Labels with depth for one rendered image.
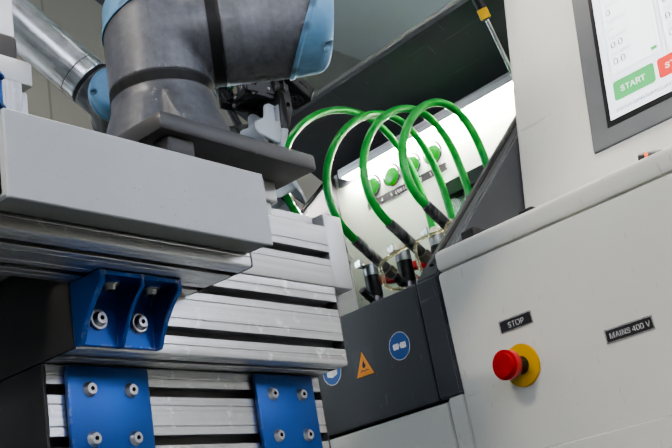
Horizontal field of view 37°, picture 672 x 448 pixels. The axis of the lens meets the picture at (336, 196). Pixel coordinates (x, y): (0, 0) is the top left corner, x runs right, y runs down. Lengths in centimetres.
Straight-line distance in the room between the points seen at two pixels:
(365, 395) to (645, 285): 45
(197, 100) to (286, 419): 35
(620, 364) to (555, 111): 54
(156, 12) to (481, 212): 59
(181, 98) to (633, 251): 53
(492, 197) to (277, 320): 56
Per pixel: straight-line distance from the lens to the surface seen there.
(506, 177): 156
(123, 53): 113
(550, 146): 158
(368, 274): 177
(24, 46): 162
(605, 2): 163
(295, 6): 114
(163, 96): 108
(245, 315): 101
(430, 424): 134
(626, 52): 156
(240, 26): 113
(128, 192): 79
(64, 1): 421
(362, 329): 143
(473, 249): 130
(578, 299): 121
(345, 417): 145
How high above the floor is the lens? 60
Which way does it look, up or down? 21 degrees up
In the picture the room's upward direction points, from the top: 11 degrees counter-clockwise
